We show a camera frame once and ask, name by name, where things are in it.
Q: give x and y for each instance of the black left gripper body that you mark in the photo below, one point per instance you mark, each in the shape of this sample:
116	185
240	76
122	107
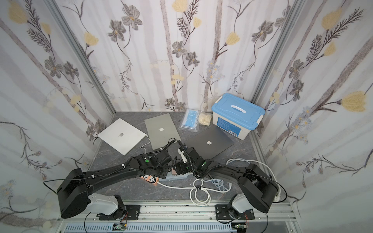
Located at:
168	160

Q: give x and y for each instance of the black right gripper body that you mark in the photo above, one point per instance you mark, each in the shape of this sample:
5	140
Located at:
180	166

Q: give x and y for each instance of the orange power strip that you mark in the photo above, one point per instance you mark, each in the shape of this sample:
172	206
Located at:
150	179

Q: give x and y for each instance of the blue-grey power strip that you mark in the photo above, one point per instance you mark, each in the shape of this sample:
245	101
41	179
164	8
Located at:
176	177

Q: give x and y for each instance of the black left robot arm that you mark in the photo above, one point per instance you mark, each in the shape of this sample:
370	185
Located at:
74	191

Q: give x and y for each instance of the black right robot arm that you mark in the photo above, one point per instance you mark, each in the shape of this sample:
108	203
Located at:
258	188

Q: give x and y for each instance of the dark grey laptop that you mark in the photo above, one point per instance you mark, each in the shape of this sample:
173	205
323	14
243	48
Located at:
209	143

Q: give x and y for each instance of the silver laptop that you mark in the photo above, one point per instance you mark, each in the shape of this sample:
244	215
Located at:
160	130

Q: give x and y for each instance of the white laptop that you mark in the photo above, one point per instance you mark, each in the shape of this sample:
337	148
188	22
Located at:
122	136

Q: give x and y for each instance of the bag of blue masks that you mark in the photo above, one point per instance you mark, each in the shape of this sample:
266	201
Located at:
190	120

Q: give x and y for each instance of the bag of white cotton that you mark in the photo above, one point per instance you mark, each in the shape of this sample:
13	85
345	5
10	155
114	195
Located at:
205	119

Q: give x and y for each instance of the blue lid storage box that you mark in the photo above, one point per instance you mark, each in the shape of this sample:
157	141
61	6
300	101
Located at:
236	116

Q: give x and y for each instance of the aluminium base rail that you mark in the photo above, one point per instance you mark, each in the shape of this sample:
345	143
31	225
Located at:
280	219

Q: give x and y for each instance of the white vented cable duct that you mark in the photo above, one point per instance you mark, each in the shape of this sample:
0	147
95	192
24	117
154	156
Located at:
149	228

